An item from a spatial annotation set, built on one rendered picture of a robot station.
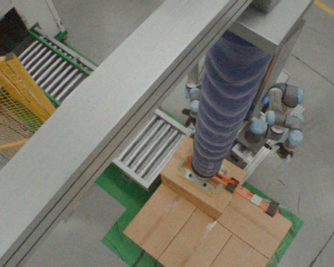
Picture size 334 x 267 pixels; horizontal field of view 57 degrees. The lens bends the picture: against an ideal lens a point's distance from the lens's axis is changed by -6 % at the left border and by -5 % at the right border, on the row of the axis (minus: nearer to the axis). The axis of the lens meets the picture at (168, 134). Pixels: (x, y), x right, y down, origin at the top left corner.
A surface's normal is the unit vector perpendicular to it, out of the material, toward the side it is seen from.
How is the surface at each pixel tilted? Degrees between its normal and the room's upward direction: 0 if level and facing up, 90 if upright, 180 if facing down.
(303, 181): 0
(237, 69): 77
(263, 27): 0
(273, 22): 0
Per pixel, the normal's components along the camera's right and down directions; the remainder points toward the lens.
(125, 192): -0.03, -0.37
